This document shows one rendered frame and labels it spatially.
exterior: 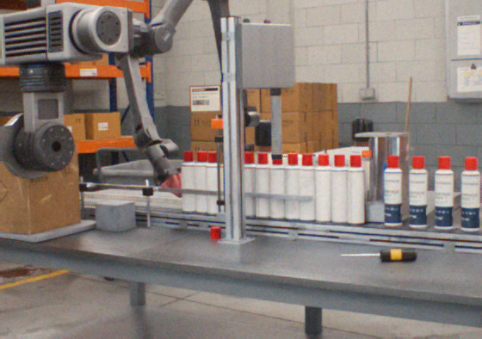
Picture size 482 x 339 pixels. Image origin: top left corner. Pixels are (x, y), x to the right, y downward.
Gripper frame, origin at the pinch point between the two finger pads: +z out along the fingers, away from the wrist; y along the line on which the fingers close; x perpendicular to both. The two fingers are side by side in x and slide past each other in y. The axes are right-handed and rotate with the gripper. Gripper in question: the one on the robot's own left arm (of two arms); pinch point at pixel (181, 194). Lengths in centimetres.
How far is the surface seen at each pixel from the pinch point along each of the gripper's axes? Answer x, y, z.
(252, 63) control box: -56, -16, -11
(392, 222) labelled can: -57, -3, 49
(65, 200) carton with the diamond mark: 21.6, -27.3, -17.2
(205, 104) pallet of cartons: 138, 323, -139
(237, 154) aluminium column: -35.2, -16.4, 6.9
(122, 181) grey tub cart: 147, 172, -83
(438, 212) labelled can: -70, -3, 54
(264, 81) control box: -54, -13, -5
